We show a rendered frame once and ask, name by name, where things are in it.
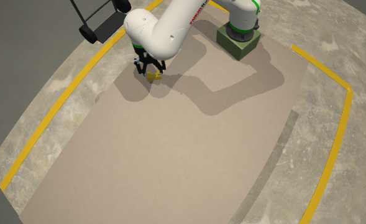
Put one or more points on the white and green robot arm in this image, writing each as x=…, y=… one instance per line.
x=161, y=39

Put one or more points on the yellow arch block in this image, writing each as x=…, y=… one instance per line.
x=151, y=77

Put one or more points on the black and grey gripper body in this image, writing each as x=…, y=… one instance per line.
x=146, y=59

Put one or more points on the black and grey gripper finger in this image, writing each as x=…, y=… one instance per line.
x=143, y=70
x=161, y=68

